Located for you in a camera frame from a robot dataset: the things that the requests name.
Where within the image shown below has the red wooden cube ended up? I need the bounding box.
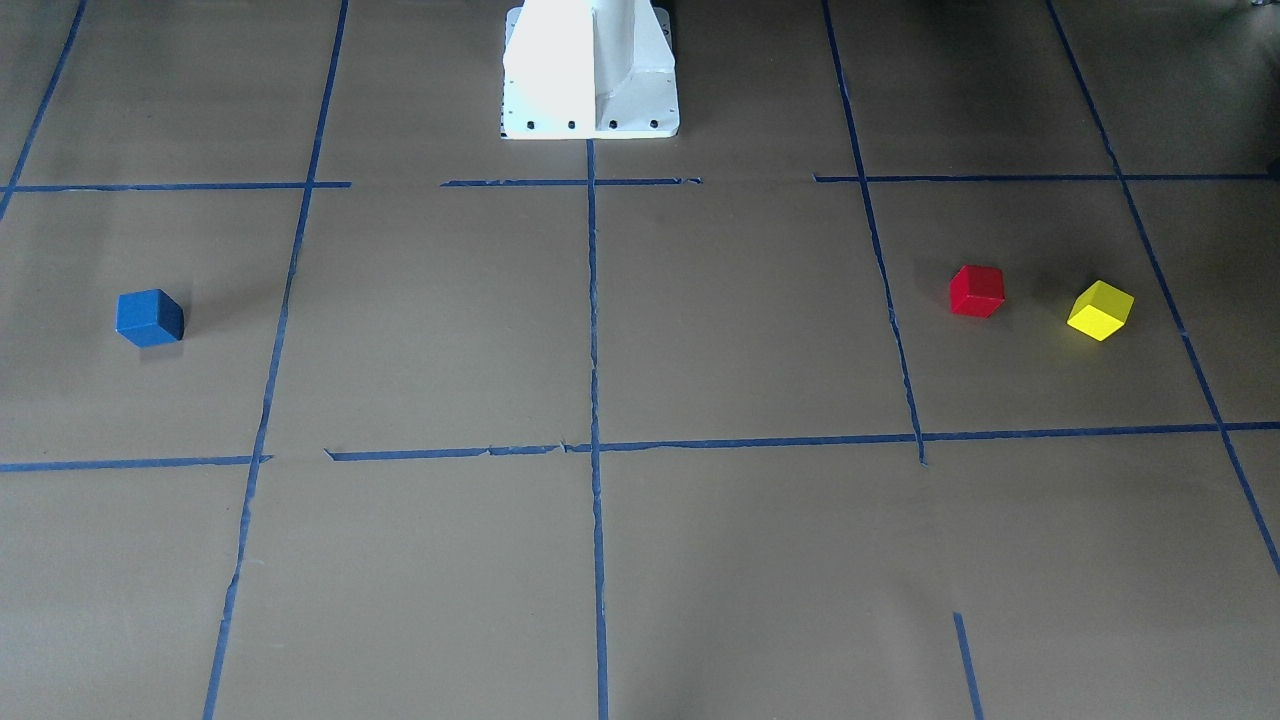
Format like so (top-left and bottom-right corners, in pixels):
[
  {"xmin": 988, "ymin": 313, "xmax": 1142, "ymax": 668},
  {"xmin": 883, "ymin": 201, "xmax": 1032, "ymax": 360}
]
[{"xmin": 948, "ymin": 264, "xmax": 1007, "ymax": 318}]

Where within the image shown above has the yellow wooden cube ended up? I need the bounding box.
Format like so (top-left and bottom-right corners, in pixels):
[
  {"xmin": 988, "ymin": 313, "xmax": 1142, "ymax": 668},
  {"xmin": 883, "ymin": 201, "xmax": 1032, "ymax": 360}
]
[{"xmin": 1066, "ymin": 281, "xmax": 1135, "ymax": 342}]

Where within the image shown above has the blue wooden cube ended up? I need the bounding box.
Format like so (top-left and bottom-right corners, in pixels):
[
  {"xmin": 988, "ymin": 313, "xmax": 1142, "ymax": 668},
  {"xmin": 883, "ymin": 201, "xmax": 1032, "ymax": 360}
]
[{"xmin": 114, "ymin": 288, "xmax": 186, "ymax": 348}]

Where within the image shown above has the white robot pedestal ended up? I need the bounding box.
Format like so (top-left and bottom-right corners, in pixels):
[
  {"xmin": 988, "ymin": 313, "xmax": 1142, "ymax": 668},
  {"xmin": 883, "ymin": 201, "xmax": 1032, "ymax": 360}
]
[{"xmin": 500, "ymin": 1, "xmax": 681, "ymax": 141}]

